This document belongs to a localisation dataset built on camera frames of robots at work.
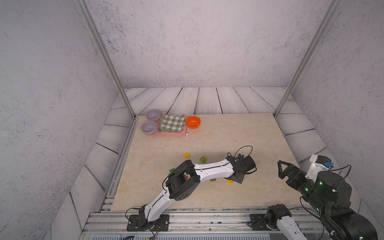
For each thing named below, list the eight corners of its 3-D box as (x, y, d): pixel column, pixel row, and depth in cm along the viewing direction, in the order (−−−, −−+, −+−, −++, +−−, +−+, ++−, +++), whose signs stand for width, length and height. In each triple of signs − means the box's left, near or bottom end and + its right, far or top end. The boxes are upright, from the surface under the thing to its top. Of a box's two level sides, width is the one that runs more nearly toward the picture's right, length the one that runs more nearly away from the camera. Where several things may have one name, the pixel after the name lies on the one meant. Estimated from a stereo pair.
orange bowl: (186, 128, 114) (185, 124, 111) (186, 120, 120) (186, 116, 116) (200, 128, 114) (200, 124, 111) (200, 120, 120) (200, 116, 116)
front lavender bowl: (142, 136, 110) (139, 130, 105) (145, 126, 116) (142, 120, 112) (156, 136, 110) (155, 130, 105) (159, 126, 116) (157, 120, 112)
